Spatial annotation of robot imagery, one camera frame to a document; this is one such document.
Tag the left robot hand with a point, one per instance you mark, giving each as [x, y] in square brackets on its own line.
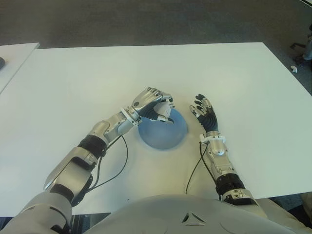
[143, 100]

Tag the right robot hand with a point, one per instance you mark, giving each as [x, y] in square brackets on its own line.
[209, 120]

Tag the white charger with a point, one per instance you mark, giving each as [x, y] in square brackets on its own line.
[164, 109]

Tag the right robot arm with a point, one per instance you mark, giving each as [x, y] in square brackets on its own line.
[219, 161]

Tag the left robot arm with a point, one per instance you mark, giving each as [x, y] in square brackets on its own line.
[73, 168]

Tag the blue plate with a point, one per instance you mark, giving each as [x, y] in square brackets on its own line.
[161, 136]

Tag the small white floor object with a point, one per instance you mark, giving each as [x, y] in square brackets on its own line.
[294, 69]

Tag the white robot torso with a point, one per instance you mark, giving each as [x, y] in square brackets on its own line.
[158, 214]

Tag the beige fabric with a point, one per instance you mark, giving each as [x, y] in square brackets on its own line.
[275, 209]

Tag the black office chair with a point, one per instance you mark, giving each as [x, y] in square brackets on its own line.
[298, 45]

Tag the seated person in jeans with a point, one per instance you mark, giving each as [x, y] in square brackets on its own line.
[308, 51]

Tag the neighbouring white table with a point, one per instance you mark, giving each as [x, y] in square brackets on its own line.
[15, 56]

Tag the black object on neighbouring table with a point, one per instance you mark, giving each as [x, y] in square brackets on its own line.
[2, 63]

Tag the distant white table edge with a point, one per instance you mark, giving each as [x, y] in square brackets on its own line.
[306, 1]

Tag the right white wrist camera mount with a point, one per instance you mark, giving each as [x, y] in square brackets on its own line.
[214, 137]

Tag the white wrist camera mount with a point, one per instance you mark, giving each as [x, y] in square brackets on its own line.
[214, 137]
[128, 114]

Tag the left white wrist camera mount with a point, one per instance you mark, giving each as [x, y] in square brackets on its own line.
[128, 114]

